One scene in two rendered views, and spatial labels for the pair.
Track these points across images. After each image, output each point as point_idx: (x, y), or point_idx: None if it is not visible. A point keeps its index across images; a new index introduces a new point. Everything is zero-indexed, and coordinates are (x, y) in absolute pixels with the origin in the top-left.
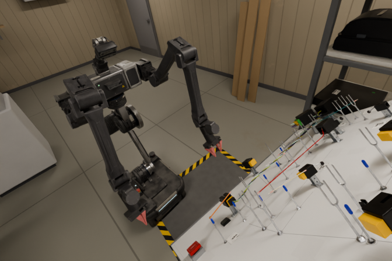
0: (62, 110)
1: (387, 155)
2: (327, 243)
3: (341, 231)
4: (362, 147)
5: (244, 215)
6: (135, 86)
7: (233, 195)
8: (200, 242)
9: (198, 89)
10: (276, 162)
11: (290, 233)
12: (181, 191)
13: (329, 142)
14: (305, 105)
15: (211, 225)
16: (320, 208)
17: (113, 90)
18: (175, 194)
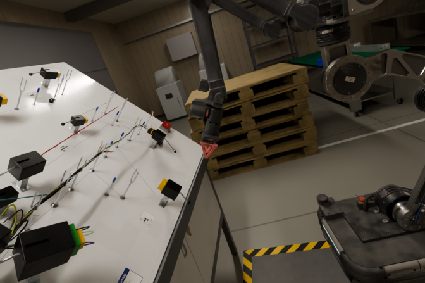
0: None
1: (4, 121)
2: (77, 99)
3: (69, 99)
4: (9, 145)
5: (141, 139)
6: (329, 23)
7: (176, 175)
8: (171, 136)
9: (199, 45)
10: (133, 213)
11: (97, 110)
12: (344, 264)
13: (32, 192)
14: None
15: (174, 147)
16: (76, 113)
17: None
18: (338, 249)
